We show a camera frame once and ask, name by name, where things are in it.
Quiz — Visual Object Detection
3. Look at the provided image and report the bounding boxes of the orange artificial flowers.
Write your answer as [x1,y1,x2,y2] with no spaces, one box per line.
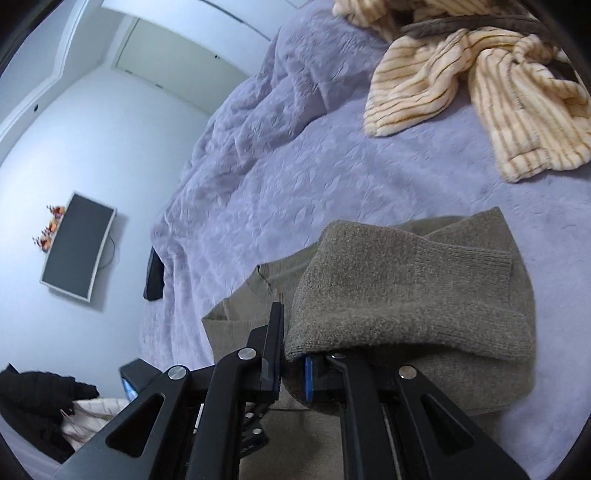
[32,204,68,254]

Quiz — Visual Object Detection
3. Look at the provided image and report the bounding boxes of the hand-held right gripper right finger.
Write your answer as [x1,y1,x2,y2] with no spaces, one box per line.
[302,352,532,480]

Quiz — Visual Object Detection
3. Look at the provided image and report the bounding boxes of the cream striped fleece garment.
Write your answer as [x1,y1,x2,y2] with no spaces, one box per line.
[333,0,591,183]

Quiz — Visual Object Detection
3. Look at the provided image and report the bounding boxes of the lavender embossed blanket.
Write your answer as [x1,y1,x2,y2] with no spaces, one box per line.
[139,0,591,480]

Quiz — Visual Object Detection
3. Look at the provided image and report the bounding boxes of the black box with blue screen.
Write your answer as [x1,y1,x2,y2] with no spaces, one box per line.
[119,359,162,401]

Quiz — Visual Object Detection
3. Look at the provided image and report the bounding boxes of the olive knit sweater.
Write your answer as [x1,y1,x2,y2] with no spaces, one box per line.
[202,207,539,480]

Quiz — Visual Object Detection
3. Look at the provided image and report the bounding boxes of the wall-mounted television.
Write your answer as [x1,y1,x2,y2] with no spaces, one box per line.
[39,191,117,303]

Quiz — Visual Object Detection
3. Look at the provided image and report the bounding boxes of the grey fleece garment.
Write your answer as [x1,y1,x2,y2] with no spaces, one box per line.
[401,14,580,86]

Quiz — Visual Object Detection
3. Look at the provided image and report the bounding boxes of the black clothing pile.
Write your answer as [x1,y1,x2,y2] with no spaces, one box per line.
[0,364,100,464]

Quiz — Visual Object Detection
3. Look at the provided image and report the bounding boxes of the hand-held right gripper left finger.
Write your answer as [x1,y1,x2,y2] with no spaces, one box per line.
[51,302,287,480]

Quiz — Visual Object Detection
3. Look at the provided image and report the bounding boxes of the black bed frame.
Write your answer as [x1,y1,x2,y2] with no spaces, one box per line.
[143,246,165,302]

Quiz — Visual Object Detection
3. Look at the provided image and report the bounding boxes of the white closet door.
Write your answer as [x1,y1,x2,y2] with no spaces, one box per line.
[113,17,259,116]

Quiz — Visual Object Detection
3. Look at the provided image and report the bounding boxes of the white striped fabric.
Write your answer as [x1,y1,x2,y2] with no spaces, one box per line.
[60,398,132,450]

